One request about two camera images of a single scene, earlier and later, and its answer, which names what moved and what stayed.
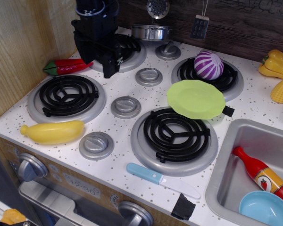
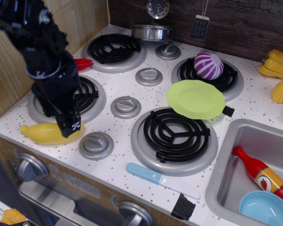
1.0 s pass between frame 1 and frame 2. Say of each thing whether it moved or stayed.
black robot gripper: moved
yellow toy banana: stayed
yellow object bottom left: stayed
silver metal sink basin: stayed
